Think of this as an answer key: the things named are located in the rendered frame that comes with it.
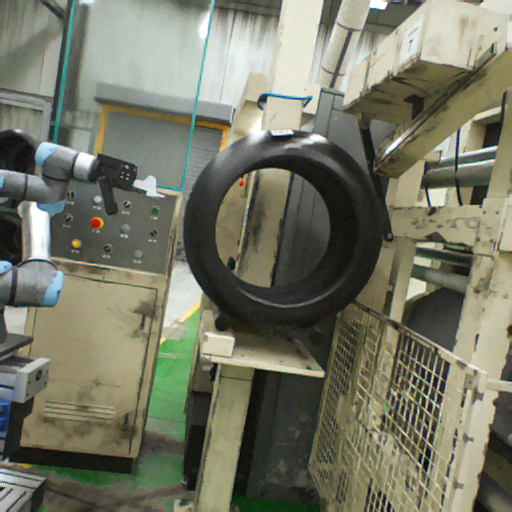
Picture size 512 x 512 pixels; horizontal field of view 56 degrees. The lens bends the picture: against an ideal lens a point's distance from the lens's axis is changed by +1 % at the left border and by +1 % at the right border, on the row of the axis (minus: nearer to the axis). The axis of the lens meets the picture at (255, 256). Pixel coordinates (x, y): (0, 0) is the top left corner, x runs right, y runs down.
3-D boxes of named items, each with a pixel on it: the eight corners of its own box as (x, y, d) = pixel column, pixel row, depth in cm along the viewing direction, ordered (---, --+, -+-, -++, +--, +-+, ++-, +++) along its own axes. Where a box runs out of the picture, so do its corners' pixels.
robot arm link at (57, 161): (41, 166, 142) (46, 138, 140) (79, 178, 144) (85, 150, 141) (31, 170, 135) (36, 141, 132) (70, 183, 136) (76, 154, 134)
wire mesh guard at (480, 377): (307, 467, 187) (341, 292, 181) (312, 468, 187) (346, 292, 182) (408, 704, 98) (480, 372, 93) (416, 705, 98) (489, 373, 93)
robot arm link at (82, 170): (71, 177, 135) (78, 179, 143) (88, 182, 136) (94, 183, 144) (78, 151, 135) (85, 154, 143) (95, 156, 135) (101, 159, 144)
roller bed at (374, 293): (325, 310, 192) (340, 238, 190) (361, 316, 194) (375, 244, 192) (340, 322, 172) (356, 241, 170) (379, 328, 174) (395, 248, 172)
